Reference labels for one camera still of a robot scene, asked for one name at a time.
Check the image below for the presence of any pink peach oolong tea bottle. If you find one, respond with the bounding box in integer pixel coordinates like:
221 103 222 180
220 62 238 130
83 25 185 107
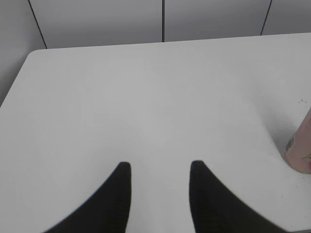
284 110 311 174

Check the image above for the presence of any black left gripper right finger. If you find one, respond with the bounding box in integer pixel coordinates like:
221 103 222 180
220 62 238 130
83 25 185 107
189 160 285 233

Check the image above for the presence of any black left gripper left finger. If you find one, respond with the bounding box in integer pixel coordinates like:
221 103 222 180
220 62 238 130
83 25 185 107
47 162 132 233

